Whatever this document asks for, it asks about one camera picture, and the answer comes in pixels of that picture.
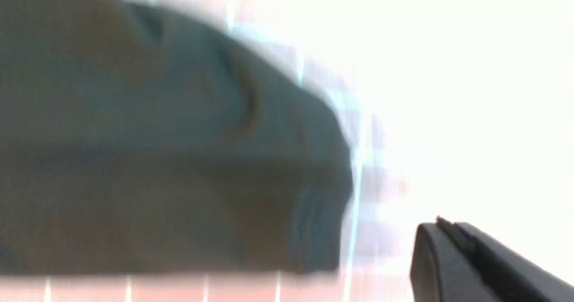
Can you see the dark gray long-sleeved shirt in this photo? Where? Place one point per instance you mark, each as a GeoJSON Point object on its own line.
{"type": "Point", "coordinates": [135, 139]}

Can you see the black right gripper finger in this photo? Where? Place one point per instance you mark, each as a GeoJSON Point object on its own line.
{"type": "Point", "coordinates": [458, 262]}

